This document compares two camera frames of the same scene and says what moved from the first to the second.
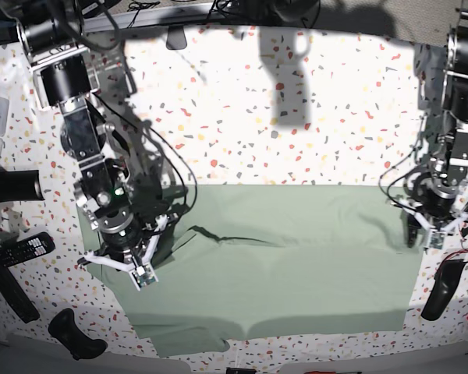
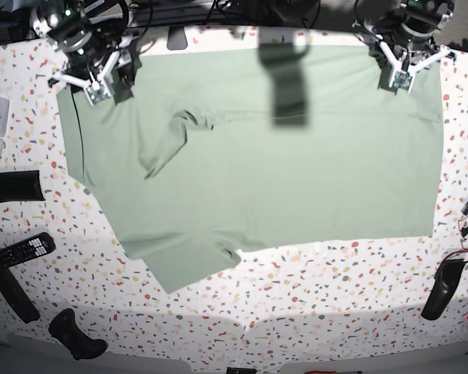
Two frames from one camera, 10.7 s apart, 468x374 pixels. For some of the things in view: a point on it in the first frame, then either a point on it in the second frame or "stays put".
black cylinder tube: x=13 y=186 stays put
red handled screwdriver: x=333 y=372 stays put
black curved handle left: x=64 y=328 stays put
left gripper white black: x=135 y=261 -> x=97 y=90
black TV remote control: x=26 y=248 stays put
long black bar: x=8 y=284 stays put
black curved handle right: x=446 y=280 stays put
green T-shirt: x=271 y=256 -> x=214 y=151
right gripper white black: x=437 y=226 -> x=402 y=76
